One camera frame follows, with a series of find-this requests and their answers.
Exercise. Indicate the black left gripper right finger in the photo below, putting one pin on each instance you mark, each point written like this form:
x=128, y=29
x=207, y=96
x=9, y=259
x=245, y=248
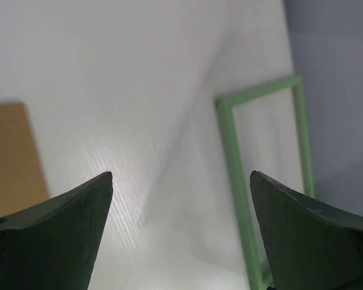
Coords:
x=309, y=244

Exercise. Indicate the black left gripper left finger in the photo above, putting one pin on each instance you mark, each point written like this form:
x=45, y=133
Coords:
x=54, y=244

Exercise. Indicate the green wooden photo frame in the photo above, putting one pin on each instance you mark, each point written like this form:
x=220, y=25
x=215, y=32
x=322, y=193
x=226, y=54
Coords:
x=259, y=277

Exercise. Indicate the brown cardboard backing board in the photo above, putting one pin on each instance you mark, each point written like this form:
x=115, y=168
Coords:
x=22, y=181

